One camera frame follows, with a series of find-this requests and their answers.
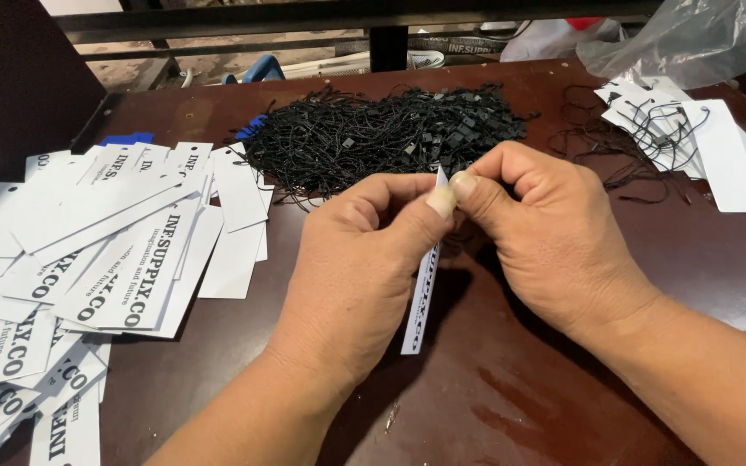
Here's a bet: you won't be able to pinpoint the person's right hand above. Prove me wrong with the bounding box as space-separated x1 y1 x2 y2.
449 140 664 347

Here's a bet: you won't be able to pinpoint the person's left hand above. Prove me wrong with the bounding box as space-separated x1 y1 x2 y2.
263 172 458 394

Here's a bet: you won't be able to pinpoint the white printed paper hang tag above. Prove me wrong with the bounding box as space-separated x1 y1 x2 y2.
401 165 449 356

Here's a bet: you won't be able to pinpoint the pile of strung white tags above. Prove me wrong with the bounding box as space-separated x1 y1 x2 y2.
593 76 746 217

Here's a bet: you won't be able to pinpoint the white plastic bag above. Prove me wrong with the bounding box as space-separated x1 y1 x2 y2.
500 18 626 63

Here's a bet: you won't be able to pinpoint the blue plastic object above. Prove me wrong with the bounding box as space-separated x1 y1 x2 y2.
221 54 286 85

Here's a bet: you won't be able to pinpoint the clear plastic bag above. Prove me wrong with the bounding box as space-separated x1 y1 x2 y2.
575 0 746 90

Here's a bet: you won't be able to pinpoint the blue paper sheet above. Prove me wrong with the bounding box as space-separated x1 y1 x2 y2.
99 131 155 147

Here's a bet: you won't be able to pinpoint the heap of white unstrung tags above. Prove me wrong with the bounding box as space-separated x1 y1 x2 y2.
0 141 275 466

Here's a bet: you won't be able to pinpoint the loose black strings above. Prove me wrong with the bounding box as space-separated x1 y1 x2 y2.
547 84 694 205

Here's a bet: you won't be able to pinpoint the pile of black tag strings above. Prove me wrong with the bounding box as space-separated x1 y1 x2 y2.
234 82 541 202

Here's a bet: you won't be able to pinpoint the black metal frame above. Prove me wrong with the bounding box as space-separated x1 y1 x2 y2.
49 0 665 73

